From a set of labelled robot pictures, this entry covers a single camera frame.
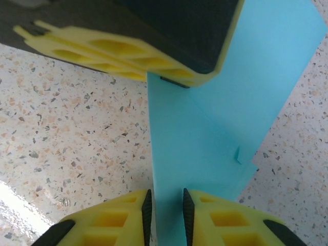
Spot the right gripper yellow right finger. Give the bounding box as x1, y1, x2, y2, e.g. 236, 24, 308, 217
182, 188, 308, 246

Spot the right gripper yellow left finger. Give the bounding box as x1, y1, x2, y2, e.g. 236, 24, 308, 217
32, 189, 154, 246

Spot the light blue cloth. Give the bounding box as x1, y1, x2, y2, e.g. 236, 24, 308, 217
146, 0, 325, 246

